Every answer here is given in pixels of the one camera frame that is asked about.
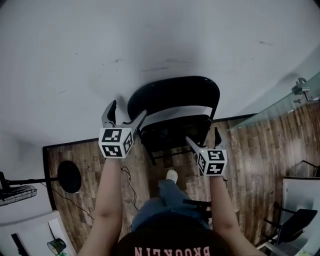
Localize grey chair with black frame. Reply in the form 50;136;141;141
263;201;318;246

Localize green cup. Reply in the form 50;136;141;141
46;237;67;255

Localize white desk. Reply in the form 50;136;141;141
0;209;76;256

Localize person's right white shoe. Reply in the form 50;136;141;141
166;169;179;183

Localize white table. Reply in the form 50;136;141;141
282;176;320;256

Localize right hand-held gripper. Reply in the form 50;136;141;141
184;126;229;177

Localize black standing fan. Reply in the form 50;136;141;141
0;160;82;207

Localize person's right forearm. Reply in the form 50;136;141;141
208;174;266;256

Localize black folding chair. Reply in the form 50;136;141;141
127;76;221;166

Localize thin black cable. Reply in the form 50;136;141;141
121;166;140;212

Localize metal door handle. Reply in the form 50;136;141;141
291;77;320;105

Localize black shirt with pink print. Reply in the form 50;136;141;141
112;219;253;256

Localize black bar device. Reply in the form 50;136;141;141
182;199;212;218

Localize blue jeans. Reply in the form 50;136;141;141
131;178;212;232

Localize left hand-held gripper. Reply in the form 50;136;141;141
98;99;148;159

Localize frosted glass door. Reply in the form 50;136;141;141
226;72;320;132

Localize person's left forearm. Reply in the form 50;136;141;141
86;156;124;256

